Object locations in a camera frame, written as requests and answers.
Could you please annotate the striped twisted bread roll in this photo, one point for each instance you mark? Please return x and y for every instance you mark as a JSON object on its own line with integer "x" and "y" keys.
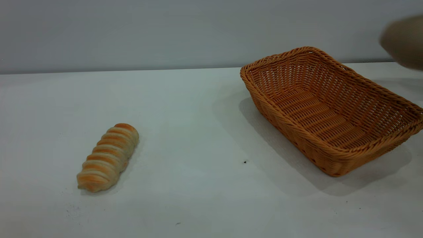
{"x": 107, "y": 158}

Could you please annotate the orange woven wicker basket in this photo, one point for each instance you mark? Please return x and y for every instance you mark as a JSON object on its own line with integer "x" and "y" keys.
{"x": 317, "y": 115}

